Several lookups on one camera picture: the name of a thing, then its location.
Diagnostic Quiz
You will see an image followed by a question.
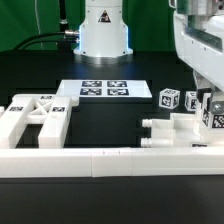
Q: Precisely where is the white chair seat part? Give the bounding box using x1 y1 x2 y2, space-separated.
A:
141 113 214 148

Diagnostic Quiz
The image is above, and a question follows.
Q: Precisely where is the white marker base plate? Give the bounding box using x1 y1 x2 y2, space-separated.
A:
56 80 152 98

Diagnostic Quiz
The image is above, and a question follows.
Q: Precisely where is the black pole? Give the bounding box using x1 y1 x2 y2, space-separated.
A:
58 0 68 50

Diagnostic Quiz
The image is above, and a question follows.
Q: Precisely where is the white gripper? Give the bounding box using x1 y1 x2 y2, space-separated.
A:
168 0 224 114

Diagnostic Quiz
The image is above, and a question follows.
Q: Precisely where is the white chair back frame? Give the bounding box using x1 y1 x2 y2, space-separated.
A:
0 94 79 149

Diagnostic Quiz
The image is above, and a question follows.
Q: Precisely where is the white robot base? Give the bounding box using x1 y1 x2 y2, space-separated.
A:
74 0 133 65

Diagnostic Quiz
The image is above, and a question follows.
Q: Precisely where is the small white part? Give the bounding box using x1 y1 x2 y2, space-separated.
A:
199 93 224 143

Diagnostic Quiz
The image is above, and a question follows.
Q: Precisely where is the black cable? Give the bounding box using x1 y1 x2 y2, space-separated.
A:
13 29 81 51

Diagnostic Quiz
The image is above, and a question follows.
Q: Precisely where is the white fence wall front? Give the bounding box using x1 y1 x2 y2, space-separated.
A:
0 147 224 178

